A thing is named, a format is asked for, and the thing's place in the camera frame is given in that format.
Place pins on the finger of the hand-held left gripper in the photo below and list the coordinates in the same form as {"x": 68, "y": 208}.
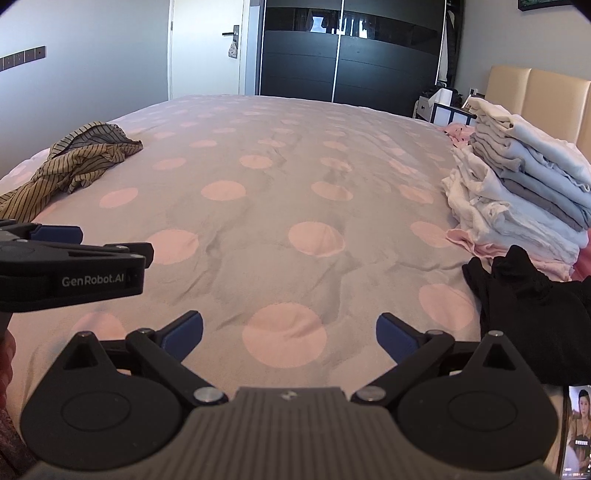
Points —
{"x": 60, "y": 234}
{"x": 134, "y": 251}

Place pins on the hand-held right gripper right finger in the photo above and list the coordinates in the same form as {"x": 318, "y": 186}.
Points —
{"x": 396, "y": 337}

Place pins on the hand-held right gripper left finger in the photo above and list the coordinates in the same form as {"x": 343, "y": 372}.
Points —
{"x": 184, "y": 334}

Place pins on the black garment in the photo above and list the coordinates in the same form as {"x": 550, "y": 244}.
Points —
{"x": 531, "y": 314}

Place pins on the person's left forearm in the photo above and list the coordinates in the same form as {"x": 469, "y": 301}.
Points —
{"x": 7, "y": 369}

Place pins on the stack of folded clothes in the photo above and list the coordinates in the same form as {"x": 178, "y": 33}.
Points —
{"x": 521, "y": 184}

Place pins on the hanging clothes in wardrobe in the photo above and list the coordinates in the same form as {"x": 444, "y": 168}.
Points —
{"x": 450, "y": 46}

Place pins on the brown striped shirt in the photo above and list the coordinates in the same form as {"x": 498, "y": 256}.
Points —
{"x": 78, "y": 161}

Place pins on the bed with polka dot sheet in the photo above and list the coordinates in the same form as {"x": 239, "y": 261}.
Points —
{"x": 277, "y": 184}

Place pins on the person's red clothing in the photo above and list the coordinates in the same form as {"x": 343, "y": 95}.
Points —
{"x": 16, "y": 438}

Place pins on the smartphone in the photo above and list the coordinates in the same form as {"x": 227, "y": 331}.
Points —
{"x": 577, "y": 434}

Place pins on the white room door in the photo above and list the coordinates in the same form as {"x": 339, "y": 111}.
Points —
{"x": 203, "y": 50}

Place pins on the hanging door tag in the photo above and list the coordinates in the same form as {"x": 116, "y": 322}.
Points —
{"x": 233, "y": 47}

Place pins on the white nightstand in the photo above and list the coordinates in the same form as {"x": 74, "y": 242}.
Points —
{"x": 438, "y": 113}

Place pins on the black sliding door wardrobe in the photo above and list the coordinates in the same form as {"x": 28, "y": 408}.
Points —
{"x": 351, "y": 60}

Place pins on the beige padded headboard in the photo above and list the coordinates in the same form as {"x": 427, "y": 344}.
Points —
{"x": 545, "y": 97}

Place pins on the framed landscape painting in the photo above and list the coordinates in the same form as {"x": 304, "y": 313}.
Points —
{"x": 540, "y": 3}

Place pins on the wall switch panel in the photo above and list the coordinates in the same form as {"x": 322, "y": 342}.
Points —
{"x": 23, "y": 58}

